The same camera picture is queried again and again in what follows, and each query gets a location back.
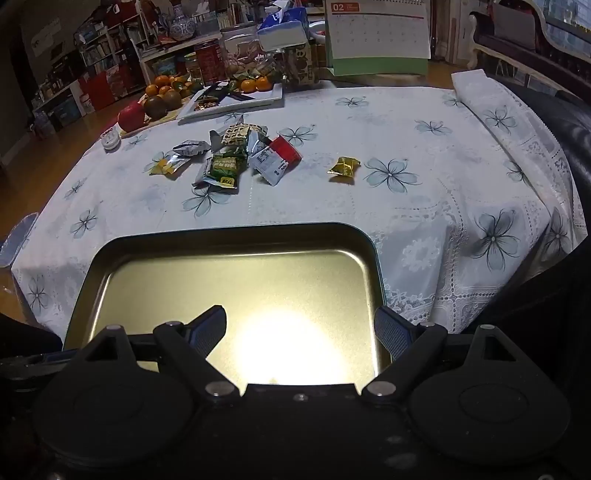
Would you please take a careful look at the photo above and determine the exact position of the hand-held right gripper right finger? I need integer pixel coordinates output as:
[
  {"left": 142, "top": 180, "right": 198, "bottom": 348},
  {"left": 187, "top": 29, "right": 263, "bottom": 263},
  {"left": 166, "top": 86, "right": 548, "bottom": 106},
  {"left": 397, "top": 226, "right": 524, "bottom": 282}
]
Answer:
[{"left": 362, "top": 305, "right": 525, "bottom": 407}]

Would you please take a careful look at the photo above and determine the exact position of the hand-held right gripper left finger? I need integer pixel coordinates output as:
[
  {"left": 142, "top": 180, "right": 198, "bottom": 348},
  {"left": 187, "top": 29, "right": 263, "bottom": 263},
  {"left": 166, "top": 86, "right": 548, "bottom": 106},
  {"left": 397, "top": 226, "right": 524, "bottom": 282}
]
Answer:
[{"left": 69, "top": 305, "right": 241, "bottom": 407}]

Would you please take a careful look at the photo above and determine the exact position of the gold metal tin tray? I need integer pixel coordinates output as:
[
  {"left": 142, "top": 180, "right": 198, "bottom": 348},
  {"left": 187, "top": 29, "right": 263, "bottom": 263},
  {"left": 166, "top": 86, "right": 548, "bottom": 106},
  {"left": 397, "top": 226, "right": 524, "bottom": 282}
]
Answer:
[{"left": 62, "top": 222, "right": 384, "bottom": 386}]

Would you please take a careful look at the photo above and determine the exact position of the green yellow snack packet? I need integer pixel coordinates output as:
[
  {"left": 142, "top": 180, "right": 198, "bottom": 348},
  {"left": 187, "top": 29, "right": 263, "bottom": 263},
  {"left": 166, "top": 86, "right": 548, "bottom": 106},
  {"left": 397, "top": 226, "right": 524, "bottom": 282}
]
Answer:
[{"left": 203, "top": 152, "right": 250, "bottom": 190}]

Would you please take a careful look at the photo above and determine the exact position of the gold yellow candy packet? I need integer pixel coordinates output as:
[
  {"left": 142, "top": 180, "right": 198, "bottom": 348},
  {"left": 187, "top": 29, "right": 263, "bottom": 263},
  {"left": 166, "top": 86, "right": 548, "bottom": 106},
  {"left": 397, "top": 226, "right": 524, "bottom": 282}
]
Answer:
[{"left": 328, "top": 156, "right": 362, "bottom": 178}]

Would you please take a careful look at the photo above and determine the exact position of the yellow silver snack packet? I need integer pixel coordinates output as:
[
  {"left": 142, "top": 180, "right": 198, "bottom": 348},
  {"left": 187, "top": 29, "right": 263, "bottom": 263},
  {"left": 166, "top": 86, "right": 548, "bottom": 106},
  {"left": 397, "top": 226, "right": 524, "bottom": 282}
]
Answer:
[{"left": 148, "top": 152, "right": 191, "bottom": 176}]

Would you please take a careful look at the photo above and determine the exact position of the red white snack packet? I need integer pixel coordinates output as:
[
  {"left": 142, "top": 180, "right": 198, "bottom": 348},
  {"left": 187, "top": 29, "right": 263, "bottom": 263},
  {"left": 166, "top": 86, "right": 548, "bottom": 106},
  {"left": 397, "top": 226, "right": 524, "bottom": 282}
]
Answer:
[{"left": 249, "top": 136, "right": 303, "bottom": 186}]

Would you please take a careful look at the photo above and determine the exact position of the silver blue print snack packet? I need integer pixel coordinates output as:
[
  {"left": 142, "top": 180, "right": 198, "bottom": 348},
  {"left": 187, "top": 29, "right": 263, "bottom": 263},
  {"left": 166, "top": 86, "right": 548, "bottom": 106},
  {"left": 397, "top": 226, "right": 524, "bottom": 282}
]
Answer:
[{"left": 173, "top": 140, "right": 211, "bottom": 158}]

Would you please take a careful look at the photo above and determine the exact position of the silver green snack packet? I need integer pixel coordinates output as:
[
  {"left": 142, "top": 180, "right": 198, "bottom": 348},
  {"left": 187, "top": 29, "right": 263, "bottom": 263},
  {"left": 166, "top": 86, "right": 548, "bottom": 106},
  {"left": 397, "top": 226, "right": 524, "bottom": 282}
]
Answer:
[{"left": 245, "top": 124, "right": 271, "bottom": 158}]

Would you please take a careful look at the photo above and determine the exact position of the brown patterned snack packet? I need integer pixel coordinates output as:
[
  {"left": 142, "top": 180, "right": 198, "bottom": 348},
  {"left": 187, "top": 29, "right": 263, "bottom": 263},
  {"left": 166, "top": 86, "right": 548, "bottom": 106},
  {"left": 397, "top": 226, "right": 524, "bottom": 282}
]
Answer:
[{"left": 222, "top": 124, "right": 252, "bottom": 146}]

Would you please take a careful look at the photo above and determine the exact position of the yellow fruit tray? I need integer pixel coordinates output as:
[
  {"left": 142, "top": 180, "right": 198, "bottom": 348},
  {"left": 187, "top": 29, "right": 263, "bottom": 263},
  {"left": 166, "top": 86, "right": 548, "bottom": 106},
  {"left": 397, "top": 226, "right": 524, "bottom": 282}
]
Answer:
[{"left": 119, "top": 92, "right": 190, "bottom": 139}]

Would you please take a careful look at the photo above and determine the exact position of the red apple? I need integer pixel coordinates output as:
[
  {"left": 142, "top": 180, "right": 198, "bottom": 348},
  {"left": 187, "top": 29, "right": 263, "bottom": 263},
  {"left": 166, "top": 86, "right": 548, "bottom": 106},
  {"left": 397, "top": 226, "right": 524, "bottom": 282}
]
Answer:
[{"left": 117, "top": 102, "right": 147, "bottom": 132}]

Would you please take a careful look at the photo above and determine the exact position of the white rectangular plate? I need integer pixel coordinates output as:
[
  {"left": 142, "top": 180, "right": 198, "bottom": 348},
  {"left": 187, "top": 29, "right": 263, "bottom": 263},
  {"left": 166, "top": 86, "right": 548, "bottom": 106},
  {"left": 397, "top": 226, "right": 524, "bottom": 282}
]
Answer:
[{"left": 178, "top": 82, "right": 284, "bottom": 121}]

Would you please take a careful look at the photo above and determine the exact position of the black snack packet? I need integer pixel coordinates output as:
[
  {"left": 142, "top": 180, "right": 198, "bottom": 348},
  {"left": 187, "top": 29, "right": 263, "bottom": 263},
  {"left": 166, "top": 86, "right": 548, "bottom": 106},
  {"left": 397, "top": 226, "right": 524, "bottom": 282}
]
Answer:
[{"left": 201, "top": 80, "right": 230, "bottom": 100}]

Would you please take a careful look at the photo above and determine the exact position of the pile of mandarin oranges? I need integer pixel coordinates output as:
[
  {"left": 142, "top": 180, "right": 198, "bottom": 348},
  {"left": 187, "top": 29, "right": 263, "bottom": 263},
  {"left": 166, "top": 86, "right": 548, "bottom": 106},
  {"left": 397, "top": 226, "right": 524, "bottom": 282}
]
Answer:
[{"left": 144, "top": 74, "right": 195, "bottom": 99}]

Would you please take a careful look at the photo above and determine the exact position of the red box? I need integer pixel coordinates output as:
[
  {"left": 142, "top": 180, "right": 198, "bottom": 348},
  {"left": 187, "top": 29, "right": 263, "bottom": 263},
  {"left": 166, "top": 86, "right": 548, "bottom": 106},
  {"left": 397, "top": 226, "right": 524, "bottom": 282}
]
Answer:
[{"left": 85, "top": 74, "right": 115, "bottom": 112}]

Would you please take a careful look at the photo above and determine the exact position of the bag of walnuts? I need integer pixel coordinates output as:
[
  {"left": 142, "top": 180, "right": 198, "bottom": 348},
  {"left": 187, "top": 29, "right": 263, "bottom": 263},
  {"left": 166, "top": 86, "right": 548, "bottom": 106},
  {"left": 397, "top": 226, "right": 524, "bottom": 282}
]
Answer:
[{"left": 225, "top": 59, "right": 262, "bottom": 78}]

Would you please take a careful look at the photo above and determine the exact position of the black leather sofa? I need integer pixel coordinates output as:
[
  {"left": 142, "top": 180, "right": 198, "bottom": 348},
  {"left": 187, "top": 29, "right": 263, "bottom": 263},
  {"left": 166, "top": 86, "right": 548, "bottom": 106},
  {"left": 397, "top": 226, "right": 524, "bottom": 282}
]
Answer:
[{"left": 510, "top": 85, "right": 591, "bottom": 259}]

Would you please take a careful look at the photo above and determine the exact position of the red can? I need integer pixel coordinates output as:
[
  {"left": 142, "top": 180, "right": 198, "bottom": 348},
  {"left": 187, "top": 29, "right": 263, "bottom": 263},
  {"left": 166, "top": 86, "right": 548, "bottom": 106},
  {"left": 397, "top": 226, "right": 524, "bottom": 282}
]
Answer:
[{"left": 195, "top": 39, "right": 226, "bottom": 84}]

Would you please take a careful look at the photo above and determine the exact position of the camouflage pattern box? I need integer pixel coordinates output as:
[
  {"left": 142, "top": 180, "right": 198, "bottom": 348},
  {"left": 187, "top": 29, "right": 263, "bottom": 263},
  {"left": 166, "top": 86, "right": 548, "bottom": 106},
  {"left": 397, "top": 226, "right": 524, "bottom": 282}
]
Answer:
[{"left": 277, "top": 44, "right": 319, "bottom": 86}]

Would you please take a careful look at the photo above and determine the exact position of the desk calendar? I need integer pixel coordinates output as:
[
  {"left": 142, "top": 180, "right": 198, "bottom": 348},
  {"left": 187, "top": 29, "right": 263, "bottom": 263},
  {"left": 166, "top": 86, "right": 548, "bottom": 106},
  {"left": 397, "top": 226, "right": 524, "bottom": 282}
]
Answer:
[{"left": 323, "top": 0, "right": 432, "bottom": 77}]

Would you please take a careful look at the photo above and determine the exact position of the white bookshelf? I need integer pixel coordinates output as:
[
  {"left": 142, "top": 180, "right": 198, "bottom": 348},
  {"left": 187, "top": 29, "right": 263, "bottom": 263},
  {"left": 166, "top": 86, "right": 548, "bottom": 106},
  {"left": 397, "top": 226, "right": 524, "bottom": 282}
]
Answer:
[{"left": 76, "top": 14, "right": 153, "bottom": 100}]

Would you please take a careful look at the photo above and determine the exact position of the dark wooden sofa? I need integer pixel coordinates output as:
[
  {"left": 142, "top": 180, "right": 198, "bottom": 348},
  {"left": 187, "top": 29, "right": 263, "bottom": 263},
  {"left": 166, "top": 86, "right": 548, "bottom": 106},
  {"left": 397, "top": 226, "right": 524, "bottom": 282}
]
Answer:
[{"left": 468, "top": 0, "right": 591, "bottom": 86}]

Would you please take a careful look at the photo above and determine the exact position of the blue white vase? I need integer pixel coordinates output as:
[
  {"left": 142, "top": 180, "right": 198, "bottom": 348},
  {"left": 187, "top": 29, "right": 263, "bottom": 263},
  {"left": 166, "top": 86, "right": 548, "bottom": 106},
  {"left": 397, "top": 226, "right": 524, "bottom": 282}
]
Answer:
[{"left": 168, "top": 4, "right": 197, "bottom": 40}]

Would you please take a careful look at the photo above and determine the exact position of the blue white tissue pack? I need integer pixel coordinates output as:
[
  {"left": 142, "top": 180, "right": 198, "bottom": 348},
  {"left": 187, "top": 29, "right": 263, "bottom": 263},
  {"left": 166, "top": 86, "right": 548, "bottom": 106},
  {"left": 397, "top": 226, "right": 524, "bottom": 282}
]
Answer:
[{"left": 257, "top": 7, "right": 311, "bottom": 51}]

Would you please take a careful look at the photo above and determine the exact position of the cardboard box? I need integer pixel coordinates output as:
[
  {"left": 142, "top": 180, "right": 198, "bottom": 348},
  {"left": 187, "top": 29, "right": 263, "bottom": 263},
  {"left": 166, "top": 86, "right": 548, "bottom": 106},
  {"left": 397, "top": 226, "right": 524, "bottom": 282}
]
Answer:
[{"left": 21, "top": 16, "right": 70, "bottom": 70}]

